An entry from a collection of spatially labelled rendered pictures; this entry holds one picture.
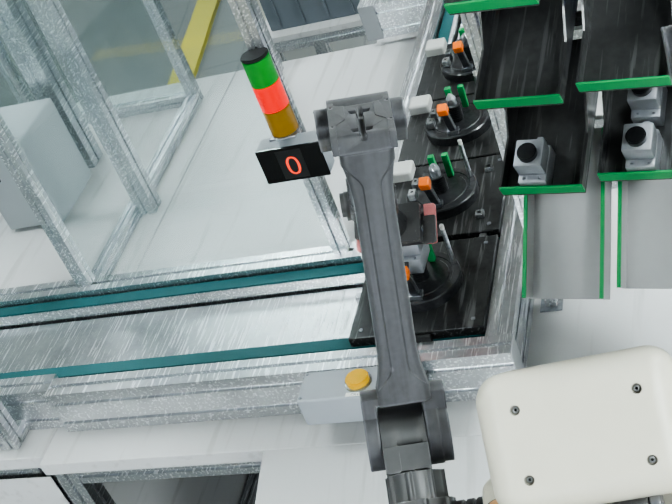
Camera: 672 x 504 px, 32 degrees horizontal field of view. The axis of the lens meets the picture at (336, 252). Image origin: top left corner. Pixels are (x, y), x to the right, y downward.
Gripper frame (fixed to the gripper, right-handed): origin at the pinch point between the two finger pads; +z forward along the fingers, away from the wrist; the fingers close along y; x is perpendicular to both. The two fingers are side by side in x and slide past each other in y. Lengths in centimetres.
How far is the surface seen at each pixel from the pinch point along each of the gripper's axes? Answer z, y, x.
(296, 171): -3.7, 18.8, -13.3
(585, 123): -12.2, -33.5, -11.0
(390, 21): 86, 30, -80
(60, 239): 7, 76, -10
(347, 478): -4.4, 11.0, 40.5
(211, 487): 68, 74, 38
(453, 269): 6.8, -5.8, 5.3
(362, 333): 1.0, 9.4, 15.9
